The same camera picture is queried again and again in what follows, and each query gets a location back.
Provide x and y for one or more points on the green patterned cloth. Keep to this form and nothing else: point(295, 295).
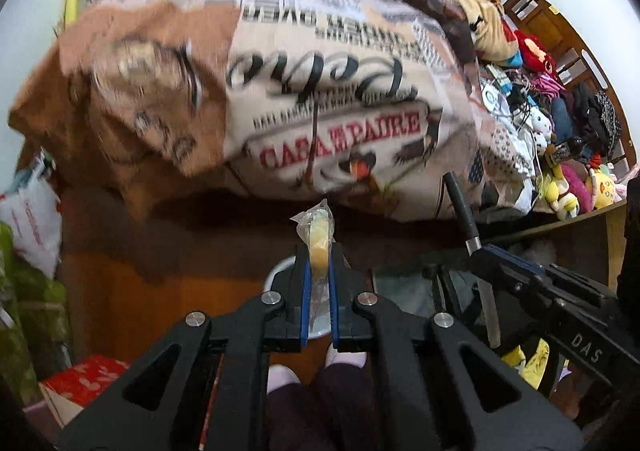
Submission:
point(25, 321)

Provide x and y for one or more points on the grey floor cloth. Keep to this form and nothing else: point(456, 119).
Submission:
point(405, 291)

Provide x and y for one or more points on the red plush toy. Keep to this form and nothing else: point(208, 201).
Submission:
point(535, 51)

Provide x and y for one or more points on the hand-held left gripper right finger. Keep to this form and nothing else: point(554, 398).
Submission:
point(335, 301)

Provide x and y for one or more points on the plastic yellow roll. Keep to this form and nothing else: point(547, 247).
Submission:
point(320, 241)

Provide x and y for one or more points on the pink slipper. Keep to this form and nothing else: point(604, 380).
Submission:
point(282, 376)
point(345, 358)

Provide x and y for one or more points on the white cat plush toy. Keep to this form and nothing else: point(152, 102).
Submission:
point(540, 123)

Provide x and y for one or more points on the metal bowl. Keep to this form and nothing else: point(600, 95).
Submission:
point(277, 271)

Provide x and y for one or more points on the dark blue cloth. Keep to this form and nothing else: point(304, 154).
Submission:
point(562, 121)

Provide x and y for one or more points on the person's right leg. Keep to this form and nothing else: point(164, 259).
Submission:
point(350, 406)

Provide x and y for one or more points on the person's left leg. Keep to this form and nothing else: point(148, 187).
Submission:
point(295, 421)

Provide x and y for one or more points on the white blue printed packet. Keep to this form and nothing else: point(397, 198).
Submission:
point(492, 98)

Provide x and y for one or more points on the red floral box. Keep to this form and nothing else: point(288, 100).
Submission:
point(85, 376)

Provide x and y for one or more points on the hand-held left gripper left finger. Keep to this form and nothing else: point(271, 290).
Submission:
point(304, 296)

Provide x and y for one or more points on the black patterned cloth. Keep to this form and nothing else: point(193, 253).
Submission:
point(605, 116)

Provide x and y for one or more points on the newspaper printed blanket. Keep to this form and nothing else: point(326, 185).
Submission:
point(300, 81)

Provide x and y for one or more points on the yellow cartoon cloth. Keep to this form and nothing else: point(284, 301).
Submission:
point(530, 361)

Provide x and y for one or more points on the person's leg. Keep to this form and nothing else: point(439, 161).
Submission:
point(350, 406)
point(295, 421)

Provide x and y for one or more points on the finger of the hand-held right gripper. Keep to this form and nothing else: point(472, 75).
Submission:
point(510, 281)
point(525, 263)

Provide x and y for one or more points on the magenta plush toy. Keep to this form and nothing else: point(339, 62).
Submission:
point(575, 181)

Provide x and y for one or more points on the wooden bed headboard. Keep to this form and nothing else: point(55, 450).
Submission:
point(545, 21)

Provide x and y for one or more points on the pink cloth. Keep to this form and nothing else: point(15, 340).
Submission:
point(547, 86)

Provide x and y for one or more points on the white plastic bag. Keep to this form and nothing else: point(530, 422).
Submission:
point(30, 226)

